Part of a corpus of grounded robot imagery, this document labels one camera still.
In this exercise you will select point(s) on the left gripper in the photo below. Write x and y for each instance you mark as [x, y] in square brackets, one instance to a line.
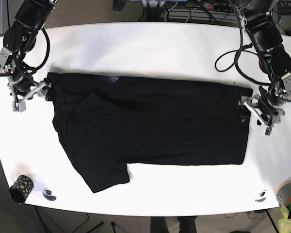
[263, 107]

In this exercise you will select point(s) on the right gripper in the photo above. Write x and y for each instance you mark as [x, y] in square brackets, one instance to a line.
[24, 89]

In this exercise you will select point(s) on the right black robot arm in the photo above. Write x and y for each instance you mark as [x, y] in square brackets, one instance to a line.
[20, 39]

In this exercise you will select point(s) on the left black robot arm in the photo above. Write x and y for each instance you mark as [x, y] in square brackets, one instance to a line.
[258, 31]

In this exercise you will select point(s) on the grey tape roll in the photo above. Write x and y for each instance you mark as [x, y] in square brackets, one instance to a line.
[283, 193]

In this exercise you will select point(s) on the black gold-dotted cup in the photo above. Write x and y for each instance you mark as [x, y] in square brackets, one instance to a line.
[21, 189]

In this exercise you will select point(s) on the green potted plant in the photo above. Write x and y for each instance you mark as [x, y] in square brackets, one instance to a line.
[284, 222]

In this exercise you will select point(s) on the right table cable grommet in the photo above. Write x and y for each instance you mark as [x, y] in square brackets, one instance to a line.
[261, 197]

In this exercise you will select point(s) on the table cable grommet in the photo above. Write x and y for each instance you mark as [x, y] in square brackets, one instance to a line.
[47, 194]
[261, 197]

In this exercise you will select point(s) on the left table cable grommet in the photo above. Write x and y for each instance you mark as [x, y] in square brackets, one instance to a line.
[47, 194]

